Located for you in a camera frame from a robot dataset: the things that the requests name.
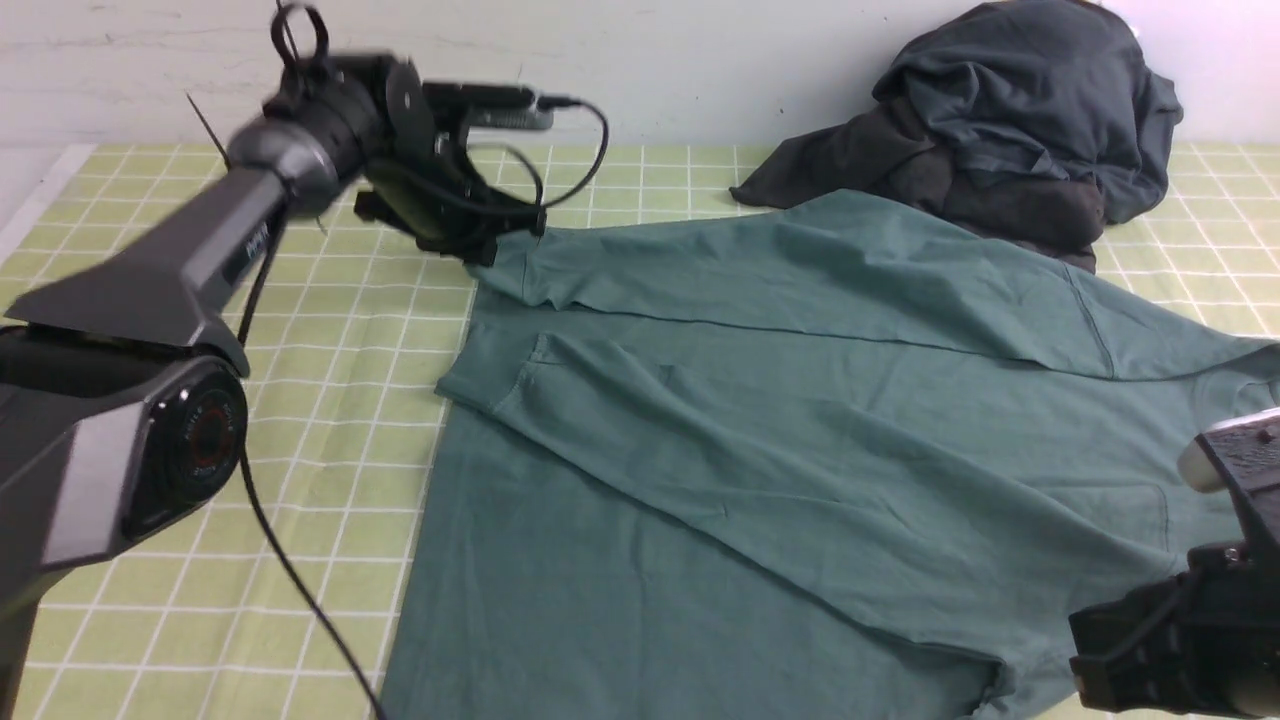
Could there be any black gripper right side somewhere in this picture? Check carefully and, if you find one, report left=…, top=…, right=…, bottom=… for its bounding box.
left=1069, top=544, right=1279, bottom=717

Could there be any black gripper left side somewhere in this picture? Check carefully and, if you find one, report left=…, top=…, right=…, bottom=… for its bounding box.
left=355, top=60, right=547, bottom=266

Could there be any green long sleeve shirt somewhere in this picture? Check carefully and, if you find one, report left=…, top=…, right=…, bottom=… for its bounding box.
left=381, top=191, right=1277, bottom=719

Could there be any green checkered tablecloth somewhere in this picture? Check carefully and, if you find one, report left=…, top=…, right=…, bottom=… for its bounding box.
left=3, top=143, right=1277, bottom=719

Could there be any dark brown crumpled garment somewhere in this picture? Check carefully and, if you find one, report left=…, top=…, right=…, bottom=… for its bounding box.
left=730, top=97, right=1105, bottom=273

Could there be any dark grey-blue crumpled garment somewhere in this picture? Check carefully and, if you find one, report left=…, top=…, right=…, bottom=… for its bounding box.
left=872, top=1, right=1184, bottom=224

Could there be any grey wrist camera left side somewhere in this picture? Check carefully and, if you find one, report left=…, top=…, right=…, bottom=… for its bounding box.
left=422, top=81, right=554, bottom=132

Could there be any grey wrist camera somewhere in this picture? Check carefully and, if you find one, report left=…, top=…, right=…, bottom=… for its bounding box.
left=1178, top=407, right=1279, bottom=553
left=422, top=81, right=554, bottom=132

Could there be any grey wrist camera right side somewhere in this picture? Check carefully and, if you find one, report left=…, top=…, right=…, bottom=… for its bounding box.
left=1178, top=407, right=1279, bottom=553

